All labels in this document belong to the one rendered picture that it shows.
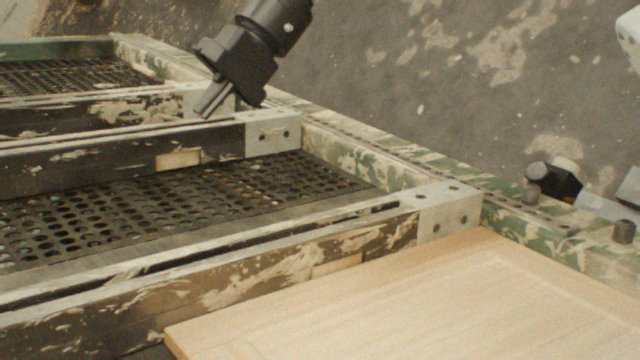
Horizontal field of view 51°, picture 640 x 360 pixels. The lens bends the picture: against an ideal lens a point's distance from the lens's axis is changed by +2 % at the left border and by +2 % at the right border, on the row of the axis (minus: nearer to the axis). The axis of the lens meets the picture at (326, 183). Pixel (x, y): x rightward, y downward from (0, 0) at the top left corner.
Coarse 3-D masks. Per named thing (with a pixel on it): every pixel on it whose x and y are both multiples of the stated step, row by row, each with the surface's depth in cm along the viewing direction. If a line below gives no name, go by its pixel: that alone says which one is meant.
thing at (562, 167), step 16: (560, 160) 108; (528, 176) 105; (544, 176) 104; (560, 176) 106; (576, 176) 109; (544, 192) 107; (560, 192) 106; (576, 192) 109; (624, 192) 97; (592, 208) 102; (608, 208) 100; (624, 208) 99
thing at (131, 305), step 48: (432, 192) 92; (480, 192) 93; (240, 240) 75; (288, 240) 75; (336, 240) 78; (384, 240) 84; (432, 240) 89; (48, 288) 63; (96, 288) 66; (144, 288) 64; (192, 288) 68; (240, 288) 72; (0, 336) 57; (48, 336) 60; (96, 336) 63; (144, 336) 66
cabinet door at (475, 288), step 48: (480, 240) 90; (288, 288) 76; (336, 288) 76; (384, 288) 77; (432, 288) 78; (480, 288) 79; (528, 288) 79; (576, 288) 80; (192, 336) 66; (240, 336) 66; (288, 336) 67; (336, 336) 68; (384, 336) 68; (432, 336) 69; (480, 336) 69; (528, 336) 70; (576, 336) 71; (624, 336) 71
